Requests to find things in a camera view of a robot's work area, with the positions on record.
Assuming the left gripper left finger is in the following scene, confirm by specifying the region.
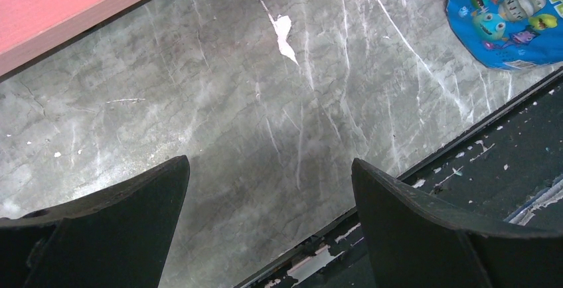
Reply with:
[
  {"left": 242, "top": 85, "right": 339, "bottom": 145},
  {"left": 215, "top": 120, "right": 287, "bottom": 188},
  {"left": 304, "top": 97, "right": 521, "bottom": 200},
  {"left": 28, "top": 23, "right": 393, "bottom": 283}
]
[{"left": 1, "top": 155, "right": 190, "bottom": 287}]

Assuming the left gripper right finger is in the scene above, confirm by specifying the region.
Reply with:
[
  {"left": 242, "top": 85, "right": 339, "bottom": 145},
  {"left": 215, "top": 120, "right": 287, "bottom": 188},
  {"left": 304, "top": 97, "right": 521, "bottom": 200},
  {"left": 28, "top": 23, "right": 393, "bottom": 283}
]
[{"left": 351, "top": 159, "right": 562, "bottom": 287}]

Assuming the pink three-tier shelf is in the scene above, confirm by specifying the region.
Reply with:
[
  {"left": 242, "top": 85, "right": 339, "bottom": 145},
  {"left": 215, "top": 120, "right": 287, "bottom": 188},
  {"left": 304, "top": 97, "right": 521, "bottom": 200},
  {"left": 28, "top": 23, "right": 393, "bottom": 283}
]
[{"left": 1, "top": 0, "right": 142, "bottom": 76}]

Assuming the blue roll front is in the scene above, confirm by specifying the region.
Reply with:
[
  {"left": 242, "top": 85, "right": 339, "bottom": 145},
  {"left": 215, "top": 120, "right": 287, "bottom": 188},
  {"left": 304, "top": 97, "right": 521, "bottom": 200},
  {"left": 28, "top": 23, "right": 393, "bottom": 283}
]
[{"left": 446, "top": 0, "right": 562, "bottom": 70}]

